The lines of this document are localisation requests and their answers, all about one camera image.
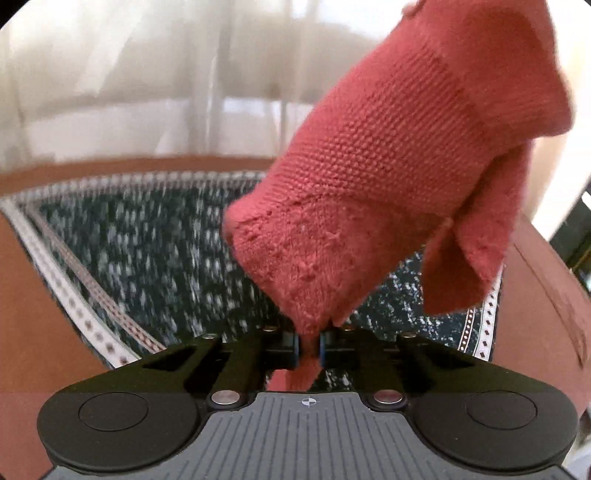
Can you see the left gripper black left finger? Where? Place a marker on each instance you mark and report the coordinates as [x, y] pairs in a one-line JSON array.
[[145, 412]]

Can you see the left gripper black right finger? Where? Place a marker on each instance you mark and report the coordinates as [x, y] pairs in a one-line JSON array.
[[475, 413]]

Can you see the pink knitted sweater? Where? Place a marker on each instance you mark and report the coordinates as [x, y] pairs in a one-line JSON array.
[[425, 145]]

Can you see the dark patterned table mat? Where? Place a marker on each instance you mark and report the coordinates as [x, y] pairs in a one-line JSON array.
[[137, 261]]

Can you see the white chair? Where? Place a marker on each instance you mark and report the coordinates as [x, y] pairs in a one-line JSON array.
[[84, 80]]

